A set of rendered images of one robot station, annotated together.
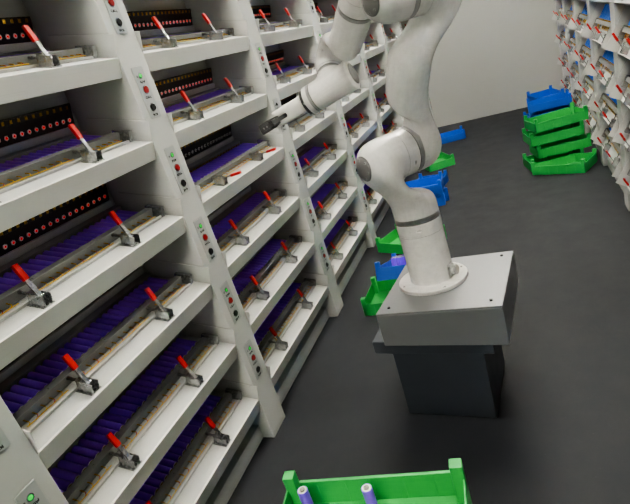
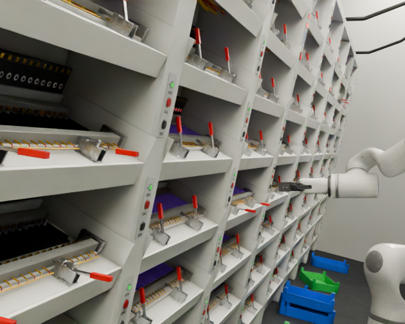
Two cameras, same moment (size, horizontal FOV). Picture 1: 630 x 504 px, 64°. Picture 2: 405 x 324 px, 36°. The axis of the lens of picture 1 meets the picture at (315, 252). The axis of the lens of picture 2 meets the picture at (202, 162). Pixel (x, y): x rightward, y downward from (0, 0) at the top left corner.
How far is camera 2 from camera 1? 85 cm
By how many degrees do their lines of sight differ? 19
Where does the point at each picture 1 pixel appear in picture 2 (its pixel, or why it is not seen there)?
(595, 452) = not seen: outside the picture
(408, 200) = (395, 302)
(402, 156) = not seen: outside the picture
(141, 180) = (200, 180)
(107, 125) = (202, 128)
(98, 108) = (204, 113)
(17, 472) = not seen: outside the picture
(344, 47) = (393, 167)
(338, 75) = (369, 181)
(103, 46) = (242, 78)
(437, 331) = not seen: outside the picture
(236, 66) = (260, 123)
